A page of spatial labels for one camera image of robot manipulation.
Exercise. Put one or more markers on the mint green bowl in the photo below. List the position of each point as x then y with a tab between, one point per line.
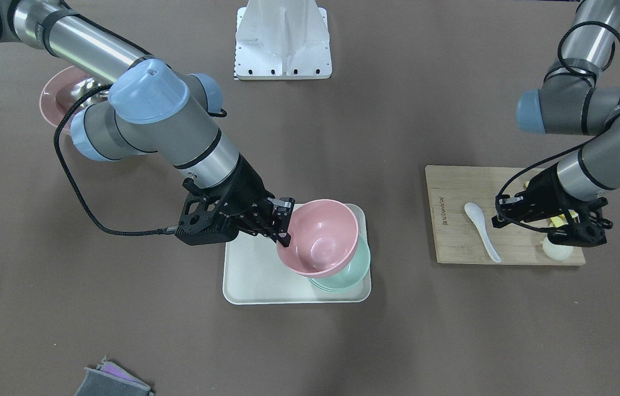
349	276

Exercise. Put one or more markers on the purple cloth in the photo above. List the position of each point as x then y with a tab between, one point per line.
115	370

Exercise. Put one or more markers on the white onion piece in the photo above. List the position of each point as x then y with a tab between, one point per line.
556	252

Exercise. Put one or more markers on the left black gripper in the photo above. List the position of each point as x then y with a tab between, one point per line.
542	189

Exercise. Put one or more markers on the white rectangular tray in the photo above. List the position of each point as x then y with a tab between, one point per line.
254	274

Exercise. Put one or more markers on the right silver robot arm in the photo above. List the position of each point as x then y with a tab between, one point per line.
141	106

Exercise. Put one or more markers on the yellow plastic knife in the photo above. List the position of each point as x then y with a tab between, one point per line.
558	221

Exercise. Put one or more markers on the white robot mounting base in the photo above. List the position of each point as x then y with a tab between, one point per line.
282	40

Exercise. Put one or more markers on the bamboo cutting board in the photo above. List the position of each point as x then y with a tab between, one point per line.
457	240

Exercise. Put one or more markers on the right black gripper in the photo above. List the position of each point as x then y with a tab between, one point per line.
248	186

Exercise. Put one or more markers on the white ceramic spoon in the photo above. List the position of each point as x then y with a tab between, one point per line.
476	216

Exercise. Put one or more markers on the grey folded cloth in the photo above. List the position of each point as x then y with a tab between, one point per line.
98	382

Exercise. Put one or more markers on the small pink bowl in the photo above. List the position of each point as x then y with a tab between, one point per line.
324	239

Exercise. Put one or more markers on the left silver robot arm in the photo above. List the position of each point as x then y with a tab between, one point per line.
580	94

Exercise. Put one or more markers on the large pink ribbed bowl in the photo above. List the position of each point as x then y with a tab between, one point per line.
61	92

